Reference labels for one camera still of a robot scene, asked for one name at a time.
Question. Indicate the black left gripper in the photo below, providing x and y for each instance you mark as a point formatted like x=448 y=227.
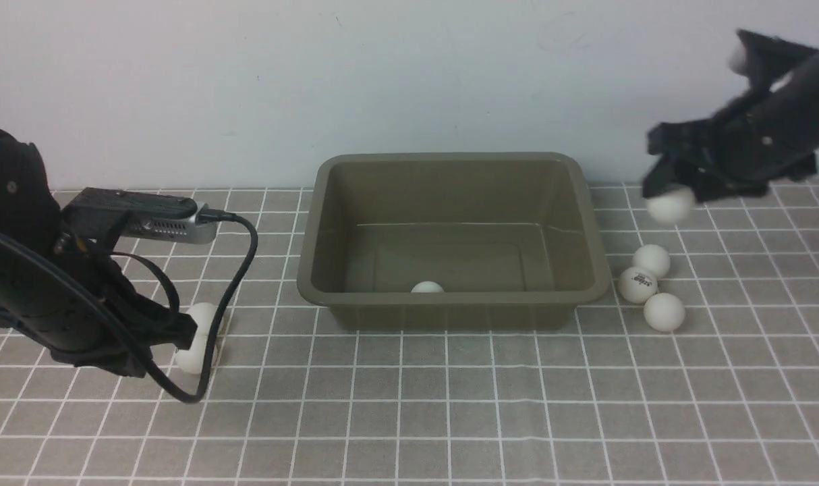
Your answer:
x=128 y=325

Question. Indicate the white table-tennis ball front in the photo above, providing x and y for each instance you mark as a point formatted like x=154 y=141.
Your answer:
x=664 y=312

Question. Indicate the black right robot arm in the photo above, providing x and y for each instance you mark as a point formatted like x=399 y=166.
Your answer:
x=782 y=76

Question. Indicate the olive plastic bin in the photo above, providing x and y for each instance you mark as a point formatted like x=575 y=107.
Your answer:
x=511 y=236

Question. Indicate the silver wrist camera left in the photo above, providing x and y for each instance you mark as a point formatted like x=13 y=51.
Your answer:
x=160 y=219

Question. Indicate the grey checked tablecloth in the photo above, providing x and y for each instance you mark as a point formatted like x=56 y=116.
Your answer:
x=732 y=398

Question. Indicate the white ball with logo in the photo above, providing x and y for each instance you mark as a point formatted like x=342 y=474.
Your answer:
x=637 y=285

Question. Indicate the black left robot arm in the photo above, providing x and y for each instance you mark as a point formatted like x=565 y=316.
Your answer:
x=59 y=278

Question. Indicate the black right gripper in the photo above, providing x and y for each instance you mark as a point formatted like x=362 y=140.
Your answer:
x=737 y=159

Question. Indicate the white table-tennis ball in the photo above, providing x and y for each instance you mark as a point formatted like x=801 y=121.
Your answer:
x=664 y=312
x=672 y=207
x=654 y=259

